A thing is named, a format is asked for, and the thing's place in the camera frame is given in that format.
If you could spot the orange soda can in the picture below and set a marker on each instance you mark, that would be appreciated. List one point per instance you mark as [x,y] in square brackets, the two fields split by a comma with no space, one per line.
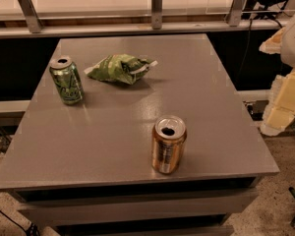
[169,135]

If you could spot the green soda can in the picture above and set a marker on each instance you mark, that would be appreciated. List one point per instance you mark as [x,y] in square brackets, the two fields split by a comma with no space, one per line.
[67,80]

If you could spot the green chip bag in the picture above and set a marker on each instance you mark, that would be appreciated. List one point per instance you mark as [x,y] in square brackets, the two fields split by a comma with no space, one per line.
[120,68]

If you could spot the grey drawer cabinet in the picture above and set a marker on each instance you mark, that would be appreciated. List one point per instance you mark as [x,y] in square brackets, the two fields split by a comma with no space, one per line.
[86,169]

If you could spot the yellow foam padding block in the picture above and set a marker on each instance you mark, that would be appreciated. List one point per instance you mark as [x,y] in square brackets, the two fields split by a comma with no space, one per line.
[280,111]

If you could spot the glass railing with metal posts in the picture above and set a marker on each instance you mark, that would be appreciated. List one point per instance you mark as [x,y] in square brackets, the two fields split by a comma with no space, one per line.
[46,18]

